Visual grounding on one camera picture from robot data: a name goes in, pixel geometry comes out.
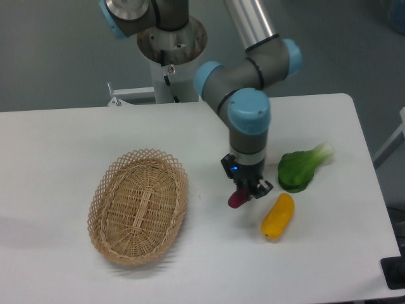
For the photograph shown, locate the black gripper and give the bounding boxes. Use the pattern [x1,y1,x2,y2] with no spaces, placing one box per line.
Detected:
[221,153,273,201]

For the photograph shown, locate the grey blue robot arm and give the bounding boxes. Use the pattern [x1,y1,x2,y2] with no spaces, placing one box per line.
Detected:
[99,1,302,208]

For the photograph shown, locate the green bok choy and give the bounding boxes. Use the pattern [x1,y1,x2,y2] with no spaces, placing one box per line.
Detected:
[277,142,334,193]

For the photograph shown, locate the yellow mango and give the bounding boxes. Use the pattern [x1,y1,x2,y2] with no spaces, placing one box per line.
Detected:
[261,193,295,240]

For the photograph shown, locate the woven wicker basket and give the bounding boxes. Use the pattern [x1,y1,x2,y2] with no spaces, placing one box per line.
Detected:
[87,149,189,266]

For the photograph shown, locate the black device at table edge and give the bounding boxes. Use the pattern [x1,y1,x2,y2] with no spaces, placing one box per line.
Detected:
[380,256,404,290]

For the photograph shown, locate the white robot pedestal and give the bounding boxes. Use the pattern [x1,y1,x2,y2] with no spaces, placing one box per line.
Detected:
[137,16,208,104]

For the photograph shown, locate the white metal base frame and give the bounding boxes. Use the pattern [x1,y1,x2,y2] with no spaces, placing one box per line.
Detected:
[107,82,156,106]

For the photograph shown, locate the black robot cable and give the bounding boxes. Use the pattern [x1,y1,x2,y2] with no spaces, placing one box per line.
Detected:
[159,50,181,104]

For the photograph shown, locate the white frame at right edge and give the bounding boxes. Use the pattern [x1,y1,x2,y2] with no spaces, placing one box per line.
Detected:
[373,108,404,170]

